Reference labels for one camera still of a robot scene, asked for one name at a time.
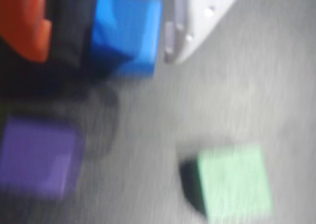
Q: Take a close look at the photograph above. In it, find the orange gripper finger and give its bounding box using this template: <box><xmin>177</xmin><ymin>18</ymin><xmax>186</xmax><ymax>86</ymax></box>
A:
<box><xmin>0</xmin><ymin>0</ymin><xmax>53</xmax><ymax>63</ymax></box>

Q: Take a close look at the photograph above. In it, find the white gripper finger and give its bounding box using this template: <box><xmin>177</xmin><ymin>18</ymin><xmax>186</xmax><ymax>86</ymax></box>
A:
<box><xmin>163</xmin><ymin>0</ymin><xmax>247</xmax><ymax>64</ymax></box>

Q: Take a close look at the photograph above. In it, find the blue cube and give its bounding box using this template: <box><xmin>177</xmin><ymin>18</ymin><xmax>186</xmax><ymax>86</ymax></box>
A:
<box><xmin>90</xmin><ymin>0</ymin><xmax>163</xmax><ymax>78</ymax></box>

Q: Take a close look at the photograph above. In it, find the purple cube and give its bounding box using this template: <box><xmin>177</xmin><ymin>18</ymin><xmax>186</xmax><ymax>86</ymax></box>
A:
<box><xmin>0</xmin><ymin>115</ymin><xmax>84</xmax><ymax>200</ymax></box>

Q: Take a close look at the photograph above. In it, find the green cube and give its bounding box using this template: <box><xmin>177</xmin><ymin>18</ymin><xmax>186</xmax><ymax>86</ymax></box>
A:
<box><xmin>179</xmin><ymin>144</ymin><xmax>275</xmax><ymax>224</ymax></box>

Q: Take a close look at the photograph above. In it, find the dark grey fabric mat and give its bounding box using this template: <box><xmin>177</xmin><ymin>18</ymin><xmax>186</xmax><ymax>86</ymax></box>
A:
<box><xmin>0</xmin><ymin>0</ymin><xmax>316</xmax><ymax>224</ymax></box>

